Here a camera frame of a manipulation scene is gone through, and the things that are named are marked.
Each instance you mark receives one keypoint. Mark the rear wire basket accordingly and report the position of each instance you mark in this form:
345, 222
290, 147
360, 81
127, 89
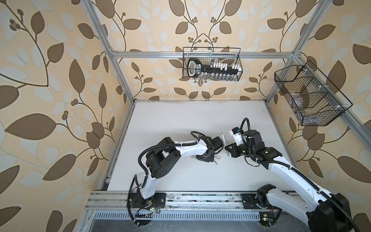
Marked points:
229, 55

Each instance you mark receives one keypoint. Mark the side wire basket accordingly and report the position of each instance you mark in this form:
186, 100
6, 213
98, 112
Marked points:
313, 97

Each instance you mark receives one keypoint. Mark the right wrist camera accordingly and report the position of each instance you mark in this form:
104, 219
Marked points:
238, 136

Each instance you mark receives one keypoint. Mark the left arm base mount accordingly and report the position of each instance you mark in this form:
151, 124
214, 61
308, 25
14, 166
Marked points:
136, 200

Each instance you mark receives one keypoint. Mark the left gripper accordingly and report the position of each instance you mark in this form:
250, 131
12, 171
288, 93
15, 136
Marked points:
203, 159

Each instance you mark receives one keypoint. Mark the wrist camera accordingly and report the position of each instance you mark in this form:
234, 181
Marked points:
238, 136
218, 143

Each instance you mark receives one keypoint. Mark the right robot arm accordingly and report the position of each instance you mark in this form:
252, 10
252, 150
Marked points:
318, 208

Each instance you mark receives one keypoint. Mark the black tool with sockets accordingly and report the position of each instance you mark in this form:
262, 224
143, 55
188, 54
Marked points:
196, 68

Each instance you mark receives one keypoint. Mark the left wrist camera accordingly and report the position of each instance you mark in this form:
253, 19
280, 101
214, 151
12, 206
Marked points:
218, 143

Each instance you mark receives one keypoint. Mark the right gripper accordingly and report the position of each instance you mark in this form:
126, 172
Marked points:
232, 150

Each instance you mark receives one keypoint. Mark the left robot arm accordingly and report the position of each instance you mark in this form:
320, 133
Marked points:
157, 161

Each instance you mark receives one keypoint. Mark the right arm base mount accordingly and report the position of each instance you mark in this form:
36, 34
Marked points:
255, 201

